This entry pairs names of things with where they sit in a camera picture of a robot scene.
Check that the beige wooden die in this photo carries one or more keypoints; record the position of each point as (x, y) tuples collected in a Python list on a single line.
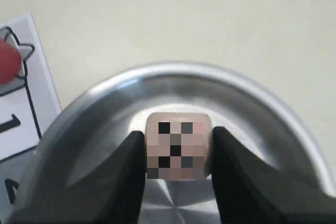
[(178, 146)]

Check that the round stainless steel bowl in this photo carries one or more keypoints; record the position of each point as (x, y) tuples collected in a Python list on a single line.
[(89, 130)]

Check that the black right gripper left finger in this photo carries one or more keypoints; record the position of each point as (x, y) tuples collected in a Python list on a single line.
[(111, 193)]

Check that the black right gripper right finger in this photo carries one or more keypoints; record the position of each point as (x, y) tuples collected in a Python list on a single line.
[(248, 190)]

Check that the red cylinder game piece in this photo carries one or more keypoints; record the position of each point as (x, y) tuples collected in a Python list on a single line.
[(10, 62)]

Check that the printed paper game board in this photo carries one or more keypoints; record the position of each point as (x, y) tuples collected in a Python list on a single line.
[(29, 105)]

